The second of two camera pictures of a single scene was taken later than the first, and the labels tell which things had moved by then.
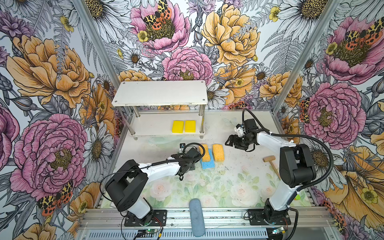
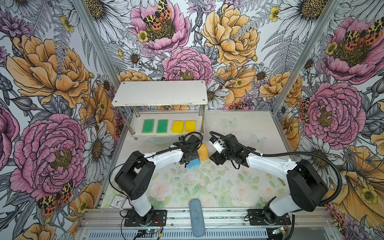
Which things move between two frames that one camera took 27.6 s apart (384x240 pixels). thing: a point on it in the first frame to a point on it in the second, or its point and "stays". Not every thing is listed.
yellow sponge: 190,126 stays
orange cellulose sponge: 206,157 stays
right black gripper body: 242,142 to 225,155
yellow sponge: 178,126 stays
